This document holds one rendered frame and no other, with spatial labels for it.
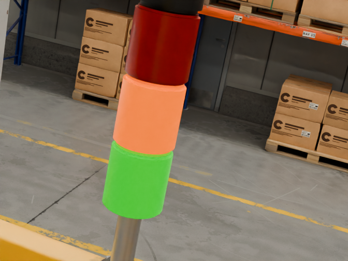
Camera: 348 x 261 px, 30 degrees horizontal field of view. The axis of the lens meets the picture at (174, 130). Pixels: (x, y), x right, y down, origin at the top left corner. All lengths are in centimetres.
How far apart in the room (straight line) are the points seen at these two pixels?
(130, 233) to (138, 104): 11
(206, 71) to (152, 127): 906
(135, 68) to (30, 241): 20
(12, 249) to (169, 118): 19
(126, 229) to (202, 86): 907
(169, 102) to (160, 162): 5
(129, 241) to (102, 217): 503
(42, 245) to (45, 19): 987
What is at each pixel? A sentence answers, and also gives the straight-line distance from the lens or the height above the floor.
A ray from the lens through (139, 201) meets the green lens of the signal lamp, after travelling 51.
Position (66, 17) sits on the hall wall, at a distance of 1026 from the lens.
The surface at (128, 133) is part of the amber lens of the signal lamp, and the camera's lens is 49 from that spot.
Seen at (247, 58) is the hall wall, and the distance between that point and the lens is 946.
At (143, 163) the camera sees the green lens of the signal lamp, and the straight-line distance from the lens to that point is 50.
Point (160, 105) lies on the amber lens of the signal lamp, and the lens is 48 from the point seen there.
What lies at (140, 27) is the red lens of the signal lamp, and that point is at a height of 231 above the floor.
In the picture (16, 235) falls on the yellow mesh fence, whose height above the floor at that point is 210.
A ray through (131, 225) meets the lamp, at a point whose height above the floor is 215.
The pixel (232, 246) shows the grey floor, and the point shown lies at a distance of 553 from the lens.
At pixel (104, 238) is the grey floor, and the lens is 523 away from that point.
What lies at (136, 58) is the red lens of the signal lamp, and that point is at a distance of 48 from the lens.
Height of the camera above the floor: 238
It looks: 17 degrees down
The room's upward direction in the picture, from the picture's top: 11 degrees clockwise
